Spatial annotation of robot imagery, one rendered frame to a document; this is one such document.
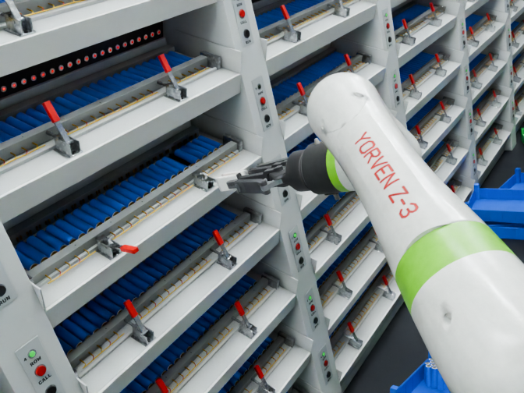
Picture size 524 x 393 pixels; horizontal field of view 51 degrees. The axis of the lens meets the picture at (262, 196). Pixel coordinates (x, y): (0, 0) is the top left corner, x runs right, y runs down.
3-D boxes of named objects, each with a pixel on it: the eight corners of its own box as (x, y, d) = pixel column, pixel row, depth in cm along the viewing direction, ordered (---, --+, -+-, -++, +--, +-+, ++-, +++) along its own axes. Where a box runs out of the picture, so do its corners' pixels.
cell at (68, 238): (54, 229, 103) (78, 244, 101) (46, 235, 102) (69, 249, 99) (52, 222, 102) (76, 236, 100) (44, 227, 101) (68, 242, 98)
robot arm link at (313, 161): (344, 125, 96) (317, 146, 90) (365, 185, 99) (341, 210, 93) (316, 131, 100) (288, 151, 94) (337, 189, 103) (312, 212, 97)
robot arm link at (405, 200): (424, 310, 63) (511, 255, 60) (376, 267, 56) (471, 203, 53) (323, 136, 90) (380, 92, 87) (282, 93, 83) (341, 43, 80)
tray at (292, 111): (383, 79, 180) (391, 38, 172) (282, 156, 138) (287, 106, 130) (328, 62, 188) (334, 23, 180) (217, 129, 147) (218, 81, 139)
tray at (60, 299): (260, 171, 132) (263, 137, 126) (49, 331, 90) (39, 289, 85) (196, 143, 140) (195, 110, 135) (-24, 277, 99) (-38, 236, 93)
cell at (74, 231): (63, 224, 105) (86, 238, 102) (55, 229, 104) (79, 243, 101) (61, 217, 104) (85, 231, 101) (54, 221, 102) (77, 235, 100)
